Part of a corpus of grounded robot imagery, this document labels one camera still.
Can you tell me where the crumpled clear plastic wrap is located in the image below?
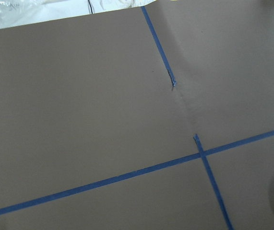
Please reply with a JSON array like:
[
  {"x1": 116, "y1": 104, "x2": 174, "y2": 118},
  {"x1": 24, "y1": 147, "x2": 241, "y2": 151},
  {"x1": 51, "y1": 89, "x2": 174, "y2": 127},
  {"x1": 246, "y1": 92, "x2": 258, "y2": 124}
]
[{"x1": 0, "y1": 0, "x2": 43, "y2": 27}]

